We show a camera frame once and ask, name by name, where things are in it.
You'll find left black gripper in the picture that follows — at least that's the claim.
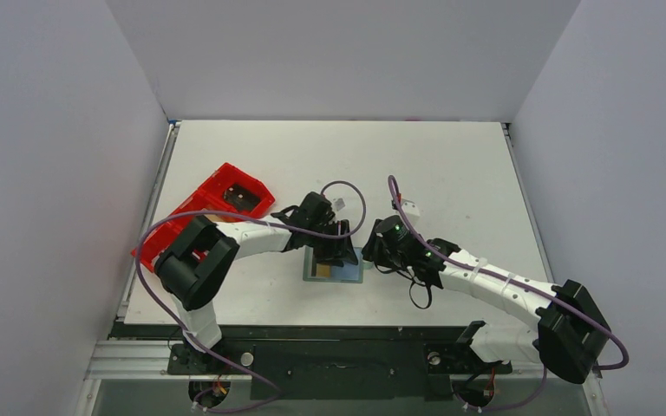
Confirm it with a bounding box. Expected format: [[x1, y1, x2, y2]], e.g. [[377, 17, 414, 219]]
[[306, 219, 356, 267]]

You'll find green card holder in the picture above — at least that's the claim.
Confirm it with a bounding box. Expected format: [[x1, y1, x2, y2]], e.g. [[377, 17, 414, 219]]
[[303, 247, 374, 283]]

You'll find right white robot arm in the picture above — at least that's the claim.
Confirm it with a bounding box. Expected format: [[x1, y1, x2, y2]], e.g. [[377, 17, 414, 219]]
[[362, 215, 611, 384]]

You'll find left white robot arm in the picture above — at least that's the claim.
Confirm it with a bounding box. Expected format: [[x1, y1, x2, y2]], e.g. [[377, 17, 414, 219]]
[[153, 192, 358, 373]]

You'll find black card in bin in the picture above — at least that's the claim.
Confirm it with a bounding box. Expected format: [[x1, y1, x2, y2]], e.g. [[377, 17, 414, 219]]
[[222, 184, 261, 212]]

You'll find red plastic bin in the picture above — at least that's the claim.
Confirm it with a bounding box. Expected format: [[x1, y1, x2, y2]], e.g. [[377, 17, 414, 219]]
[[140, 162, 276, 272]]

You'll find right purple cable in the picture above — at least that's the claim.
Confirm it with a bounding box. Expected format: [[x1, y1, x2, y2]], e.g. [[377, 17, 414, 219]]
[[387, 174, 630, 414]]

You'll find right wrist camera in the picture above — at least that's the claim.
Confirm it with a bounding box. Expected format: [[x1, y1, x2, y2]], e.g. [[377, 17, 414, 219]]
[[401, 199, 421, 221]]

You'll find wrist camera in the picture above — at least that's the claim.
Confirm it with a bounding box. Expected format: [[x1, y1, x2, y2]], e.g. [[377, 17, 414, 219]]
[[401, 199, 421, 221], [331, 198, 346, 211]]

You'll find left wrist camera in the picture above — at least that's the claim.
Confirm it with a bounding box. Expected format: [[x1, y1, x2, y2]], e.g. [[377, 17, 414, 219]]
[[331, 198, 346, 211]]

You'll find right black loop cable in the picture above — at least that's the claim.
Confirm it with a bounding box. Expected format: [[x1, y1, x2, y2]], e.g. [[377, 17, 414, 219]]
[[408, 281, 434, 310]]

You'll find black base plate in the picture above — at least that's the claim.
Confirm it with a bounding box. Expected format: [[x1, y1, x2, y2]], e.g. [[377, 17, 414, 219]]
[[108, 324, 572, 401]]

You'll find aluminium rail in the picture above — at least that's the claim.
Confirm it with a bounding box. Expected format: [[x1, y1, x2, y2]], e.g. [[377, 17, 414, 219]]
[[84, 338, 603, 381]]

